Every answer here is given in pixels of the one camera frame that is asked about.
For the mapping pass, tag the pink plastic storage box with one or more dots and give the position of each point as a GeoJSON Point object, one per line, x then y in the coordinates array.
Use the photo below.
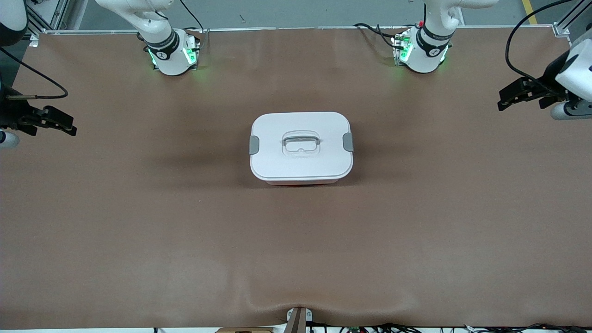
{"type": "Point", "coordinates": [300, 183]}

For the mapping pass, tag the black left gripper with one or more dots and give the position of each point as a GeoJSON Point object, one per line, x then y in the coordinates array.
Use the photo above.
{"type": "Point", "coordinates": [550, 77]}

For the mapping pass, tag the wooden board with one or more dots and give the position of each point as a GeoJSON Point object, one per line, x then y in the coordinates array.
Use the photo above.
{"type": "Point", "coordinates": [245, 330]}

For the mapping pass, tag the brown table mat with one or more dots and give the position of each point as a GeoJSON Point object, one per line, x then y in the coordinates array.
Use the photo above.
{"type": "Point", "coordinates": [138, 231]}

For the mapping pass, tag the white box lid grey latches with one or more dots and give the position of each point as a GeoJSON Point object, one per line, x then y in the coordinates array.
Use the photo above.
{"type": "Point", "coordinates": [277, 162]}

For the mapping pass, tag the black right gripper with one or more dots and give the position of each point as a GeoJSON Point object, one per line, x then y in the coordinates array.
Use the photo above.
{"type": "Point", "coordinates": [10, 115]}

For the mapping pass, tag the aluminium frame post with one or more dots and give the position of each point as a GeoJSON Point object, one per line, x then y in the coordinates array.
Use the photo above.
{"type": "Point", "coordinates": [571, 18]}
{"type": "Point", "coordinates": [46, 16]}

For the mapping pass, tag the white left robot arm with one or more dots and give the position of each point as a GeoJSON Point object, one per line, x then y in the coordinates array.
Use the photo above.
{"type": "Point", "coordinates": [430, 51]}

